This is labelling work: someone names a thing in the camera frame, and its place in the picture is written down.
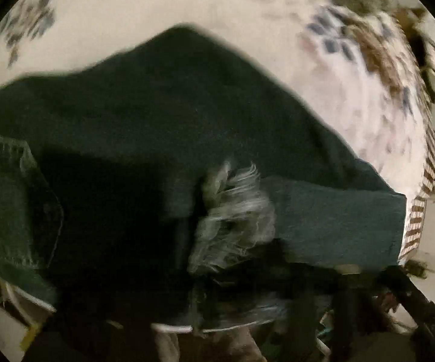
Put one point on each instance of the dark blue denim pant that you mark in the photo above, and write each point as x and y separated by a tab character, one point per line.
172	168

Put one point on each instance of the floral checked bed blanket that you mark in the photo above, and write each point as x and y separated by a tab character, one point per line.
356	72

